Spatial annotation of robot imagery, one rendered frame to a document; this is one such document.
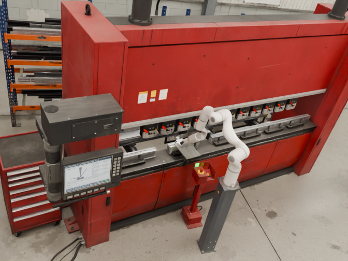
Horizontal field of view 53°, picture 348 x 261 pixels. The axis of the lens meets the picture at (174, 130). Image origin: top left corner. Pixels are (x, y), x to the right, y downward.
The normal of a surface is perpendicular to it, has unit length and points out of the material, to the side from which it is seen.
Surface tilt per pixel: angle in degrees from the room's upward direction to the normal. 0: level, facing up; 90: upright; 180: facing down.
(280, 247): 0
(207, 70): 90
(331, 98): 90
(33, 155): 0
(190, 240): 0
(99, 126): 90
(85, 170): 90
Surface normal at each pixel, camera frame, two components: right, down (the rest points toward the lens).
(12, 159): 0.17, -0.80
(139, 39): 0.49, 0.58
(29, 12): 0.28, 0.60
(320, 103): -0.86, 0.17
